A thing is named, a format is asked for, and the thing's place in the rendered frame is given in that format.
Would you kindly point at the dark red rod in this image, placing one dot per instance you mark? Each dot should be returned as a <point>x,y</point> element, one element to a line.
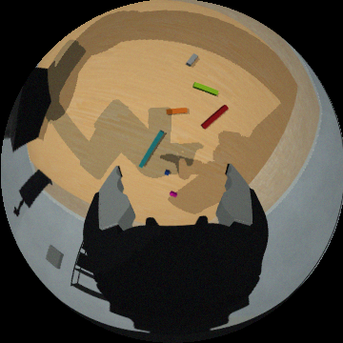
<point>214,116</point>

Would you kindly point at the orange rod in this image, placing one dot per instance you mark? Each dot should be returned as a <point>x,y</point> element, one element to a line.
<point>180,110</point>

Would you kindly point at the turquoise rod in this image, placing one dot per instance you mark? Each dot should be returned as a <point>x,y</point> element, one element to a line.
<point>152,146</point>

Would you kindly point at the green rectangular bar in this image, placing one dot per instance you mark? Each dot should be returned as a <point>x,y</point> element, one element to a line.
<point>205,88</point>

